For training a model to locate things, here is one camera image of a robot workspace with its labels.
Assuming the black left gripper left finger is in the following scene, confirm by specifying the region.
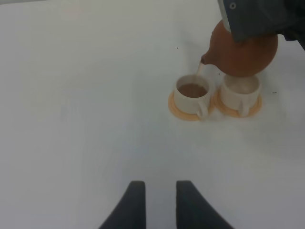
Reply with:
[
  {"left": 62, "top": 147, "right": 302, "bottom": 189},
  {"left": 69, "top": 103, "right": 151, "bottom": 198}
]
[{"left": 100, "top": 181, "right": 145, "bottom": 229}]

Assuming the brown clay teapot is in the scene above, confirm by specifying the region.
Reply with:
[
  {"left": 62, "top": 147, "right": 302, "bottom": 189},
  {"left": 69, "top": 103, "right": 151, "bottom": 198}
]
[{"left": 201, "top": 21, "right": 278, "bottom": 78}]

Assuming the right orange saucer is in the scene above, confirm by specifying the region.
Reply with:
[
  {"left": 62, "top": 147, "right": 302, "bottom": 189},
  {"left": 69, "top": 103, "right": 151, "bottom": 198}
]
[{"left": 212, "top": 91, "right": 263, "bottom": 118}]

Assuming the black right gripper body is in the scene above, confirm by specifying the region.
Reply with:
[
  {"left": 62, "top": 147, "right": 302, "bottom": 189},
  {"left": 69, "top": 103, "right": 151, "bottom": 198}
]
[{"left": 218, "top": 0, "right": 305, "bottom": 48}]

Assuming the left white teacup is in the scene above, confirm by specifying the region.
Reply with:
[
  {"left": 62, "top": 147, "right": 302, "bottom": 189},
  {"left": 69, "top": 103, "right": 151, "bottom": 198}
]
[{"left": 173, "top": 75, "right": 214, "bottom": 120}]

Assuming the left orange saucer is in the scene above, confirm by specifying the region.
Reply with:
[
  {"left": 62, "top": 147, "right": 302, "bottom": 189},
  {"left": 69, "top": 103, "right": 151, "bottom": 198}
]
[{"left": 168, "top": 92, "right": 202, "bottom": 121}]

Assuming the orange saucer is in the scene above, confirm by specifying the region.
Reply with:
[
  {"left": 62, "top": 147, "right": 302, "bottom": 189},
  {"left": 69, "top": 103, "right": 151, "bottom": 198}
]
[
  {"left": 168, "top": 92, "right": 202, "bottom": 121},
  {"left": 212, "top": 91, "right": 263, "bottom": 118}
]

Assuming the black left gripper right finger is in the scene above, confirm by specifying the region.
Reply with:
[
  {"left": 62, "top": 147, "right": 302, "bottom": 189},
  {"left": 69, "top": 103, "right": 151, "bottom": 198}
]
[{"left": 176, "top": 181, "right": 232, "bottom": 229}]

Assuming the right white teacup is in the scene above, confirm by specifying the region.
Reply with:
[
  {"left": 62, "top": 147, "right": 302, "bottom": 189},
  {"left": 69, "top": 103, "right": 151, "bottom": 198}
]
[{"left": 220, "top": 74, "right": 261, "bottom": 117}]

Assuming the white teacup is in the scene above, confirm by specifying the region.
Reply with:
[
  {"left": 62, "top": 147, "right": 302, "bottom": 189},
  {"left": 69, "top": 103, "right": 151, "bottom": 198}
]
[
  {"left": 220, "top": 74, "right": 261, "bottom": 117},
  {"left": 173, "top": 75, "right": 214, "bottom": 120}
]

